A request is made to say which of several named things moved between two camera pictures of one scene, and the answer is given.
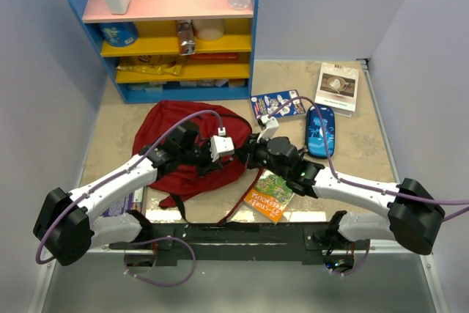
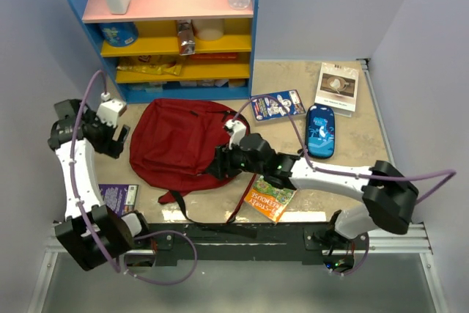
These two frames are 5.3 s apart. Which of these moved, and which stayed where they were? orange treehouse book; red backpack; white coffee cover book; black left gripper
Moved: black left gripper
Stayed: red backpack; white coffee cover book; orange treehouse book
